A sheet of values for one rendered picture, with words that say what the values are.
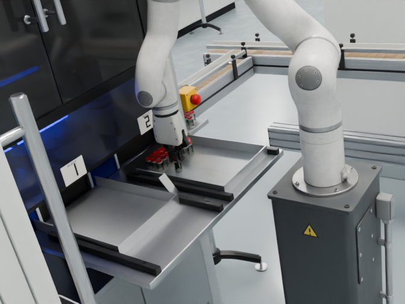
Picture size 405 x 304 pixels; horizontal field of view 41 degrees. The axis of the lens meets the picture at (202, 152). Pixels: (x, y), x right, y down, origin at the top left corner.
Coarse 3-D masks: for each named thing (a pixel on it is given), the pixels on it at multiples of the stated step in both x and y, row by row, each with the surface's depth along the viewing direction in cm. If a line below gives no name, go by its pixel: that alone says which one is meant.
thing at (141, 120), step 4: (148, 112) 180; (140, 116) 177; (144, 116) 178; (140, 120) 177; (144, 120) 178; (140, 124) 177; (144, 124) 179; (148, 124) 181; (140, 128) 178; (144, 128) 179; (148, 128) 181; (140, 132) 178; (144, 132) 179
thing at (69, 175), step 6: (72, 162) 155; (78, 162) 157; (66, 168) 154; (72, 168) 156; (78, 168) 158; (84, 168) 160; (66, 174) 154; (72, 174) 156; (66, 180) 154; (72, 180) 156; (66, 186) 155
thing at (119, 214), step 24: (96, 192) 171; (120, 192) 169; (144, 192) 163; (168, 192) 157; (72, 216) 161; (96, 216) 159; (120, 216) 156; (144, 216) 154; (96, 240) 142; (120, 240) 145
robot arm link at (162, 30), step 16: (160, 0) 143; (176, 0) 145; (160, 16) 146; (176, 16) 148; (160, 32) 148; (176, 32) 150; (144, 48) 149; (160, 48) 148; (144, 64) 148; (160, 64) 148; (144, 80) 149; (160, 80) 149; (144, 96) 151; (160, 96) 152
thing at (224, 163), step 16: (192, 144) 190; (208, 144) 187; (224, 144) 182; (240, 144) 178; (256, 144) 175; (192, 160) 179; (208, 160) 177; (224, 160) 176; (240, 160) 174; (256, 160) 169; (176, 176) 165; (192, 176) 170; (208, 176) 168; (224, 176) 166; (240, 176) 162
